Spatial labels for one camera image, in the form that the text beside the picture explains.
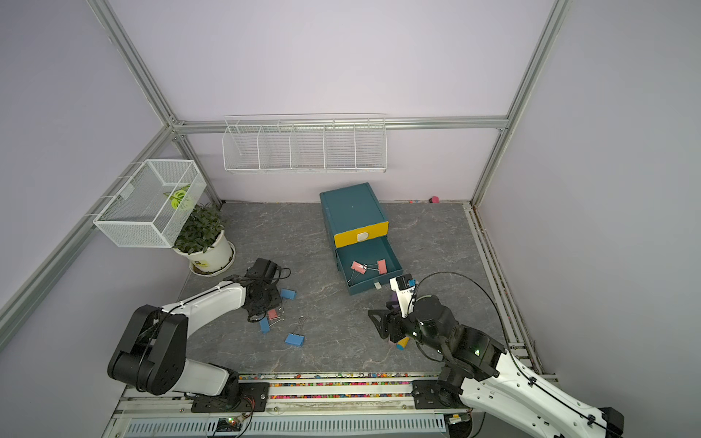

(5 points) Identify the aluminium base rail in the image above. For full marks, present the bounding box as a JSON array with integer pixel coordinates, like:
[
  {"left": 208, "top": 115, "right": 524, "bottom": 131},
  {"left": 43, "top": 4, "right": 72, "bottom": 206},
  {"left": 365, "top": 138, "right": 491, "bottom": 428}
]
[{"left": 103, "top": 372, "right": 474, "bottom": 437}]

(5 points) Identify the yellow top drawer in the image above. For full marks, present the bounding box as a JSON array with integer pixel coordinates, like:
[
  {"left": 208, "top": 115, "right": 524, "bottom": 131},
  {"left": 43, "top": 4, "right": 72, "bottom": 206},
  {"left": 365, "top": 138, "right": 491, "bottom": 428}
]
[{"left": 333, "top": 221, "right": 389, "bottom": 248}]

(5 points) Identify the purple toy shovel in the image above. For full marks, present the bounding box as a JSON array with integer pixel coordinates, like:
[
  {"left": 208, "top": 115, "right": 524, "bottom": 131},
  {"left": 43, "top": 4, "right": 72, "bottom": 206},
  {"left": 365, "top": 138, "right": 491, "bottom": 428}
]
[{"left": 386, "top": 294, "right": 401, "bottom": 343}]

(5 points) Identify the pink binder clip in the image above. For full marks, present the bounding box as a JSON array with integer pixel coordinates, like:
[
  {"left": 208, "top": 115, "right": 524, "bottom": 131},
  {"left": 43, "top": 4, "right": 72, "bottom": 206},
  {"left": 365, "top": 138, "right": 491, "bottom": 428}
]
[
  {"left": 348, "top": 261, "right": 367, "bottom": 285},
  {"left": 267, "top": 308, "right": 284, "bottom": 327},
  {"left": 367, "top": 259, "right": 388, "bottom": 275}
]

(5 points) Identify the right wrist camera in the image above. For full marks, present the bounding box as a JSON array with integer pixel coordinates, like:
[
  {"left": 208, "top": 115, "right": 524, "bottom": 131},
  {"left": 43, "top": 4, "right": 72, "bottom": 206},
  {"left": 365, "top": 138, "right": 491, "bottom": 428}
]
[{"left": 390, "top": 274, "right": 416, "bottom": 318}]

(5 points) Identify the green toy shovel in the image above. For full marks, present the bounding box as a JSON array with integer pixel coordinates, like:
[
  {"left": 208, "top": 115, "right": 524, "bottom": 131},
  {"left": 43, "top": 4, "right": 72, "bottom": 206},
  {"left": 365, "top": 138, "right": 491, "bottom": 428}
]
[{"left": 396, "top": 337, "right": 411, "bottom": 350}]

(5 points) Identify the white wire wall shelf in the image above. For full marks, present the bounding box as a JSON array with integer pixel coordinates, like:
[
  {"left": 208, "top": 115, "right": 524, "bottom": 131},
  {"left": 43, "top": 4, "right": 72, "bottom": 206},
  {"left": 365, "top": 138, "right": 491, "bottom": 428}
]
[{"left": 222, "top": 113, "right": 388, "bottom": 173}]

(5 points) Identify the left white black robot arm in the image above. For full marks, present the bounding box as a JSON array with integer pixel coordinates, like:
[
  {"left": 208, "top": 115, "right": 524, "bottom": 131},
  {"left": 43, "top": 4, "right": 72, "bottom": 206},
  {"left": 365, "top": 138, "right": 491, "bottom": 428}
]
[{"left": 107, "top": 258, "right": 291, "bottom": 414}]

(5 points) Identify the potted green plant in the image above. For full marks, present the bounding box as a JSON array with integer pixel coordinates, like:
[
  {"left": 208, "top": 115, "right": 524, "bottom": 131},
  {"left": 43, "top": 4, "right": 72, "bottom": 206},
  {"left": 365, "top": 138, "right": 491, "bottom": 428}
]
[{"left": 173, "top": 204, "right": 235, "bottom": 277}]

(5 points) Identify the white wire basket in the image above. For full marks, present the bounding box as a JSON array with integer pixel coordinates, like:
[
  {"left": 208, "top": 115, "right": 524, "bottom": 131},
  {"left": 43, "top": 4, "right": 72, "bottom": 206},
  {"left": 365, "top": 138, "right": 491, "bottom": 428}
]
[{"left": 93, "top": 159, "right": 206, "bottom": 248}]

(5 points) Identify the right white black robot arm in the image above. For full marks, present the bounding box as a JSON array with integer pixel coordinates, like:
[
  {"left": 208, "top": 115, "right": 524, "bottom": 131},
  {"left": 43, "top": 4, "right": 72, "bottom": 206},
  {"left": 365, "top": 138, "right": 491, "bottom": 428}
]
[{"left": 368, "top": 296, "right": 624, "bottom": 437}]

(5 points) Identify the green leaf toy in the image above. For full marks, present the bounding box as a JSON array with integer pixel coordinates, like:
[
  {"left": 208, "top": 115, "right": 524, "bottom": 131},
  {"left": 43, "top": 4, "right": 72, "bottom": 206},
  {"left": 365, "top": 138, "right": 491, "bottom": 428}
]
[{"left": 164, "top": 184, "right": 193, "bottom": 211}]

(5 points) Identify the teal drawer cabinet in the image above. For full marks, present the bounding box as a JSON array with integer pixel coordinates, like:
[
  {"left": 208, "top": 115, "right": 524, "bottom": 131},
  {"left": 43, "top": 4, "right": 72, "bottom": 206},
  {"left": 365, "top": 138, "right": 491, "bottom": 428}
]
[{"left": 319, "top": 182, "right": 390, "bottom": 269}]

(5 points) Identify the teal drawer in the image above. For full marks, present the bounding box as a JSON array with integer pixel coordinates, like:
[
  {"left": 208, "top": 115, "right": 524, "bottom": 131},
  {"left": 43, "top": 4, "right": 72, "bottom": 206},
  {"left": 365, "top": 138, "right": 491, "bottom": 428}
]
[{"left": 335, "top": 237, "right": 403, "bottom": 296}]

